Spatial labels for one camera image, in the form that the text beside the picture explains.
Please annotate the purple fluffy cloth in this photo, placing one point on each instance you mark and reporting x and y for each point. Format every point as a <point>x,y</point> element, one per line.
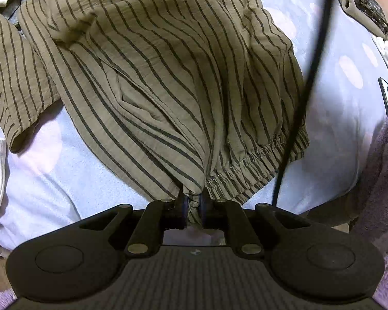
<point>384,168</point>

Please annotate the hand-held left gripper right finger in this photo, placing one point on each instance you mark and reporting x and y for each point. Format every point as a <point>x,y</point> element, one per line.
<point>204,208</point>

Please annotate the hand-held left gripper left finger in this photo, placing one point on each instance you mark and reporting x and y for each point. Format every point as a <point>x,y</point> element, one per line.
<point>181,208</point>

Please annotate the dark floral jeans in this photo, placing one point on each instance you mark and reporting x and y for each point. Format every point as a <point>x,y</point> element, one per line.
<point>365,0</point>

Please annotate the olive folded blanket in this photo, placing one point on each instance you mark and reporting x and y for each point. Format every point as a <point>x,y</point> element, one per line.
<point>352,11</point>

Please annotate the olive striped pants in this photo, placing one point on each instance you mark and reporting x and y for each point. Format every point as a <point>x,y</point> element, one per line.
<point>165,71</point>

